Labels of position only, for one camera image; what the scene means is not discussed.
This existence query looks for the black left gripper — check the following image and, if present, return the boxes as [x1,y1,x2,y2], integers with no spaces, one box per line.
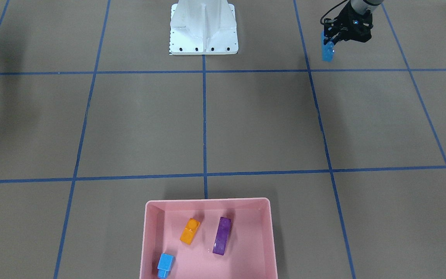
[322,4,374,44]

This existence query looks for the long blue stud block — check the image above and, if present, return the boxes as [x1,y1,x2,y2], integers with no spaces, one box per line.
[321,31,335,62]

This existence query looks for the purple block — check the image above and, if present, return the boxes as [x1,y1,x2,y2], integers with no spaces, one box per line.
[212,217,232,256]

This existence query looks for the orange block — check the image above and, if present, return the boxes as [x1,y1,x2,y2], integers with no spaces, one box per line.
[179,218,201,245]

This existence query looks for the small blue block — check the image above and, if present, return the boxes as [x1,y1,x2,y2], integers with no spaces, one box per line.
[157,253,175,279]

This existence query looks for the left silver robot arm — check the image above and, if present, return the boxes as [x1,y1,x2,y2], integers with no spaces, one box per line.
[320,0,383,45]

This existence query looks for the pink plastic box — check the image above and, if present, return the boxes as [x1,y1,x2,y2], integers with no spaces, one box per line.
[139,197,278,279]

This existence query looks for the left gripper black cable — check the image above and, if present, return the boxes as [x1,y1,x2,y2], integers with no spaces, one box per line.
[320,0,351,26]

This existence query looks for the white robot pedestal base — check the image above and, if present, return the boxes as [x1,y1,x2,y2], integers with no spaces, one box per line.
[169,0,239,55]

